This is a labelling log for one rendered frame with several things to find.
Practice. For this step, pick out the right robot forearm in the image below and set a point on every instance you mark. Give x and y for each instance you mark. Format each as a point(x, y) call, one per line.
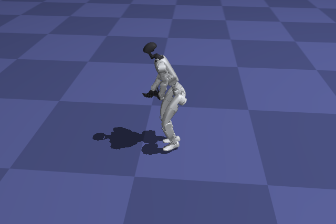
point(156, 84)

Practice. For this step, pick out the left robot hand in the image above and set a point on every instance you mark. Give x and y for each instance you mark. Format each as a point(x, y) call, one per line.
point(156, 94)

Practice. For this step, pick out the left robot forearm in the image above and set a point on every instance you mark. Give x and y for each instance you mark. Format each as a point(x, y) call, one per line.
point(162, 91)

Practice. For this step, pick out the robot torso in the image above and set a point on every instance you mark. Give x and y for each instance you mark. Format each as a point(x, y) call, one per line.
point(171, 76)

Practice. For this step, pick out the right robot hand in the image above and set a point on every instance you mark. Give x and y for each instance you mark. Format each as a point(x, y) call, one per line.
point(149, 94)

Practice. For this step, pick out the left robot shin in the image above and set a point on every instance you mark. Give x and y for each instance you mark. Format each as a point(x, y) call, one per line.
point(168, 131)

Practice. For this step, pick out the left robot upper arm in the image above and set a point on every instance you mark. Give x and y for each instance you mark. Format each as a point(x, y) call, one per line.
point(162, 71)

